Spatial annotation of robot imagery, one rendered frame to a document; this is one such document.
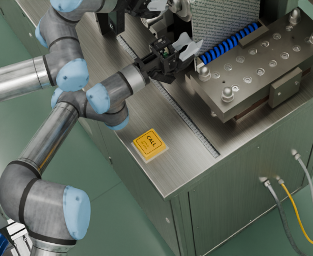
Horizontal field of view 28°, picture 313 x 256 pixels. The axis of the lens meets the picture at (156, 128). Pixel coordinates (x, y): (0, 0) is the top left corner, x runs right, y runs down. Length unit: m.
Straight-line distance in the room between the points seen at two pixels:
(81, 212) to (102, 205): 1.29
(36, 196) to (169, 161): 0.49
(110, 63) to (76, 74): 0.62
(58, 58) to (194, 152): 0.58
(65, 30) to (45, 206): 0.41
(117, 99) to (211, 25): 0.34
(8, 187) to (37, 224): 0.11
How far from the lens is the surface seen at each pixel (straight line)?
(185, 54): 1.78
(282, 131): 2.02
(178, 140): 1.88
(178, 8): 1.70
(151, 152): 1.84
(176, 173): 1.83
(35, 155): 1.65
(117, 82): 1.71
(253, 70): 1.85
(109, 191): 2.82
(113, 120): 1.79
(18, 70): 1.47
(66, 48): 1.48
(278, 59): 1.87
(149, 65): 1.72
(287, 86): 1.88
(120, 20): 1.63
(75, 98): 1.82
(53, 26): 1.53
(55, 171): 2.92
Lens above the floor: 2.57
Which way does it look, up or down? 61 degrees down
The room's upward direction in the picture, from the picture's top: 11 degrees counter-clockwise
